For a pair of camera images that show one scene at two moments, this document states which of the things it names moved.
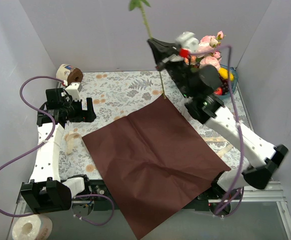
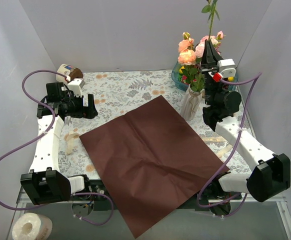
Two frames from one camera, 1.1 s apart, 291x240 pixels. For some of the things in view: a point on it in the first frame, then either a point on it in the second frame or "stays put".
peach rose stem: x=133 y=4 to x=211 y=9
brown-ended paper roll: x=70 y=74 stays put
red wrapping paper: x=155 y=162 stays put
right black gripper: x=169 y=58 to x=209 y=69
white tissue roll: x=32 y=227 stays put
